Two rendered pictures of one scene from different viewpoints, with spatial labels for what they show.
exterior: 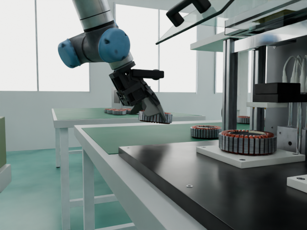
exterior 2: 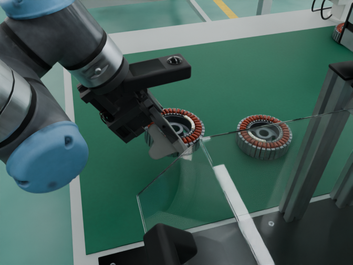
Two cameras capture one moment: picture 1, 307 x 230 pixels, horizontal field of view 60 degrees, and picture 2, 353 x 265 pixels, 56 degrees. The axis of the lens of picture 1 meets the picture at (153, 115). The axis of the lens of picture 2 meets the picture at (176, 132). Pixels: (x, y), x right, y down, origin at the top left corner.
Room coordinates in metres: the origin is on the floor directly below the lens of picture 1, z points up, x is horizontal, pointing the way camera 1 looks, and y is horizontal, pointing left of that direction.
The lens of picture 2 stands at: (0.42, -0.06, 1.25)
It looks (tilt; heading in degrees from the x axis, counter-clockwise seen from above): 43 degrees down; 6
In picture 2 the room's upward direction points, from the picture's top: straight up
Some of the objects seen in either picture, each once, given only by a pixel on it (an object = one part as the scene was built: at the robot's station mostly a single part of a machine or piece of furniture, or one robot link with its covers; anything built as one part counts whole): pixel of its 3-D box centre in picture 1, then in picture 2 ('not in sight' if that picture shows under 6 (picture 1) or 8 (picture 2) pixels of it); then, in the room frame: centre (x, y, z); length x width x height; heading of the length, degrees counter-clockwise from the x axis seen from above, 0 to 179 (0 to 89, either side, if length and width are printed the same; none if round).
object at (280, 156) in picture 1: (246, 153); not in sight; (0.54, -0.19, 0.78); 0.15 x 0.15 x 0.01; 21
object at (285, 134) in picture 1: (298, 138); not in sight; (0.59, -0.33, 0.80); 0.07 x 0.05 x 0.06; 21
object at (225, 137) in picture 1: (246, 141); not in sight; (0.54, -0.19, 0.80); 0.11 x 0.11 x 0.04
